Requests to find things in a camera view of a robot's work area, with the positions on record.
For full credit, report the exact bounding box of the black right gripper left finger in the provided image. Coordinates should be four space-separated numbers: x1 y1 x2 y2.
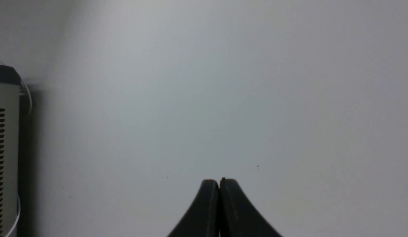
168 179 219 237

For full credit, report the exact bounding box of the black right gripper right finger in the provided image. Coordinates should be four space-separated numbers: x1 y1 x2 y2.
219 178 281 237

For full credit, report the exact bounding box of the grey vented appliance box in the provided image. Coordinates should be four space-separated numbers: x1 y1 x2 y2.
0 65 21 237

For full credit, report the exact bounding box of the white cable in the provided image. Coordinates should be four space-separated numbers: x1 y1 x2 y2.
3 79 33 237

